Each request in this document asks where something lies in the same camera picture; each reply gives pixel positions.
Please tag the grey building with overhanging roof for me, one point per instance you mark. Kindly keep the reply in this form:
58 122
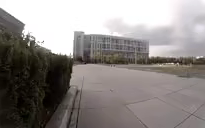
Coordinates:
5 20

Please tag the dry grass field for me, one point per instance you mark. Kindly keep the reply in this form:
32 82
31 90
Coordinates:
176 69

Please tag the tall green hedge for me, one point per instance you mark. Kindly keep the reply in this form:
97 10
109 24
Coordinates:
20 80

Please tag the distant row of trees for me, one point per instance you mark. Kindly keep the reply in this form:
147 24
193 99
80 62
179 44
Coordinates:
176 60

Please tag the large glass-fronted building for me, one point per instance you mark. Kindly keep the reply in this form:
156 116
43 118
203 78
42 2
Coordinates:
110 46

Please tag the grey concrete slab pavement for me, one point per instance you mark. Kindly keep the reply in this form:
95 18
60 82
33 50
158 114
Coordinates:
116 96

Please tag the grey concrete kerb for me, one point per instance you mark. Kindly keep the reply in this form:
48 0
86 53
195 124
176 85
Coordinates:
61 111

